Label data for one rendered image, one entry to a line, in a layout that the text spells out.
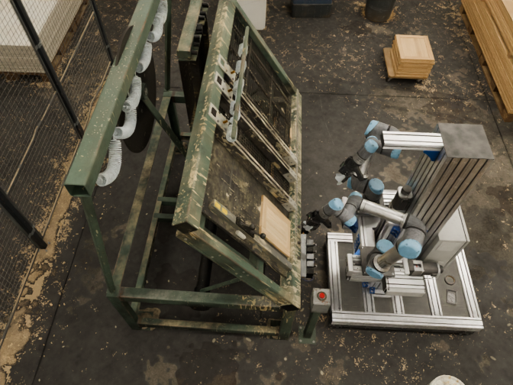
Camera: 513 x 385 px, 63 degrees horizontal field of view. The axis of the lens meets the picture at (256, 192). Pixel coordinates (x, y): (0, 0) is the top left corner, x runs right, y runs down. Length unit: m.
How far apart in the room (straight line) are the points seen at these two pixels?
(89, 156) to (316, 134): 3.45
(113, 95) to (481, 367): 3.55
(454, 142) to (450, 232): 0.85
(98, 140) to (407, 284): 2.22
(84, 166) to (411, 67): 4.61
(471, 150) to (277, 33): 4.55
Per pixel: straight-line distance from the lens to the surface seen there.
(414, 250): 2.46
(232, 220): 2.51
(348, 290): 3.84
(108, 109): 2.26
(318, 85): 5.72
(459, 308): 4.09
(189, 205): 2.11
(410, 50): 5.93
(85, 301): 4.21
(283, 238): 3.10
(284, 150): 3.45
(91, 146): 2.12
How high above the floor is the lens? 3.69
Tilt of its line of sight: 55 degrees down
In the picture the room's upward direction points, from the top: 1 degrees clockwise
